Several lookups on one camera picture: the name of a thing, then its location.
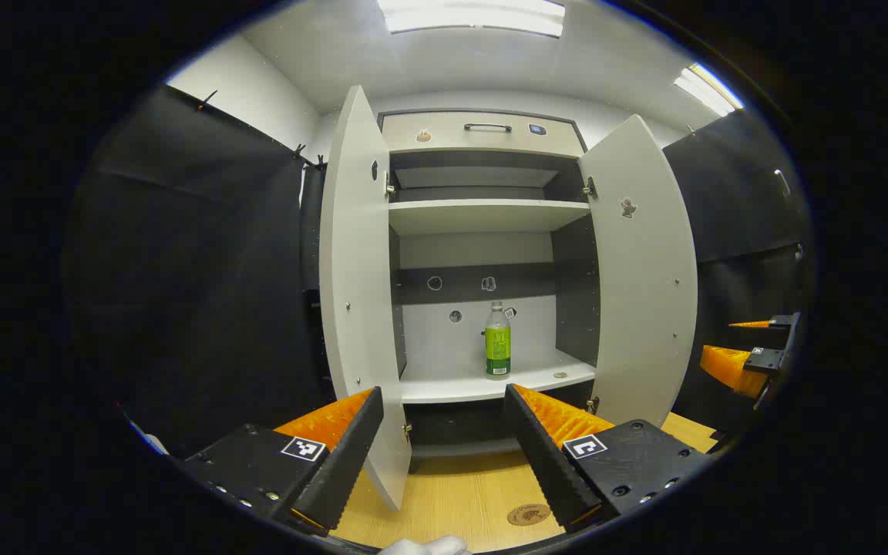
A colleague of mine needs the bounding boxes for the beige cabinet drawer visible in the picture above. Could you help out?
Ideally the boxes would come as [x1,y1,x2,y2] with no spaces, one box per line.
[381,112,585,159]

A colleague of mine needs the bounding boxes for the narrow ceiling light panel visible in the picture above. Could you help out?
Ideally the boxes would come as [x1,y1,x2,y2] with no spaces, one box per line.
[674,63,744,116]

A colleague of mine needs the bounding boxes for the round brown coaster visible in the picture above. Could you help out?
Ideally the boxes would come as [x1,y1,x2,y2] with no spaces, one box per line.
[507,503,551,526]

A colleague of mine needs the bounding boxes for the white cabinet shelf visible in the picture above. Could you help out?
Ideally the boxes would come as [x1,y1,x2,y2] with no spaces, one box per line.
[388,199,591,234]
[400,351,596,404]

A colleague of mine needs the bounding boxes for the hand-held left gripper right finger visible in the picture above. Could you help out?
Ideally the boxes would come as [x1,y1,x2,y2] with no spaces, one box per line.
[503,383,711,533]

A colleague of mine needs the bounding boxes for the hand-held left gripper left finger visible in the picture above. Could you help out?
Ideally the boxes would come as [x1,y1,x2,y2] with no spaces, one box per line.
[182,387,385,537]

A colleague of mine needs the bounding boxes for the black backdrop cloth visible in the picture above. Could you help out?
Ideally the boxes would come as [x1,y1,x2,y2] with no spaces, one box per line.
[66,85,811,456]

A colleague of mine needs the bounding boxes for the wide ceiling light panel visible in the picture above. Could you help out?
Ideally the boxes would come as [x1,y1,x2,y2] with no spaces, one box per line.
[378,0,566,38]

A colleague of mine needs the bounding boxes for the green label plastic bottle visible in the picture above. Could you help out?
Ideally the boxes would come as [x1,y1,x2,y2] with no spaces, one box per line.
[485,301,512,380]

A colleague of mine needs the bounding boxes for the beige cabinet door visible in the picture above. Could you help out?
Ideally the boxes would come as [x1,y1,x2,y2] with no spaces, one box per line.
[577,114,699,429]
[319,83,412,512]

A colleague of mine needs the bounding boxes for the beige and grey cabinet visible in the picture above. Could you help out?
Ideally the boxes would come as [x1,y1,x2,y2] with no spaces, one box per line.
[319,83,699,513]

